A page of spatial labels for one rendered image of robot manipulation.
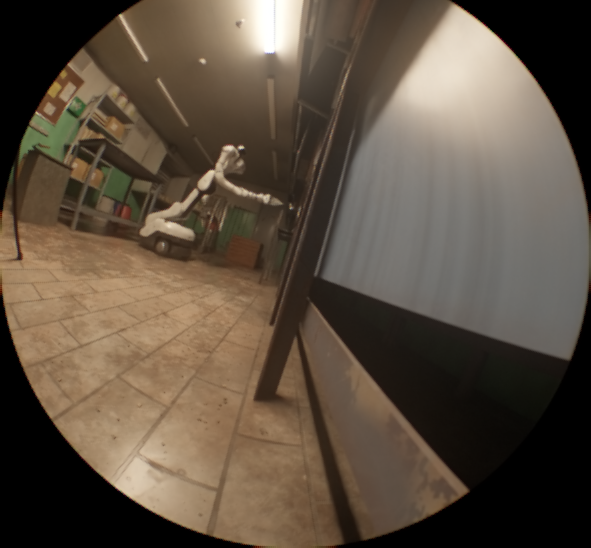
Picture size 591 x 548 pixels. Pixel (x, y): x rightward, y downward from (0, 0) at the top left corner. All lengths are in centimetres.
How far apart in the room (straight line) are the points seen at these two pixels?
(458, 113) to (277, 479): 43
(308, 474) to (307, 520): 9
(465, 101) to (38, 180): 196
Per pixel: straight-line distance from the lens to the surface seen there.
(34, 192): 190
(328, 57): 166
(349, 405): 15
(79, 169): 404
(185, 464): 34
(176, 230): 214
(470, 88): 15
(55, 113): 425
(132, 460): 35
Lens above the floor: 31
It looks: 4 degrees up
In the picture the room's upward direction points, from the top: 17 degrees clockwise
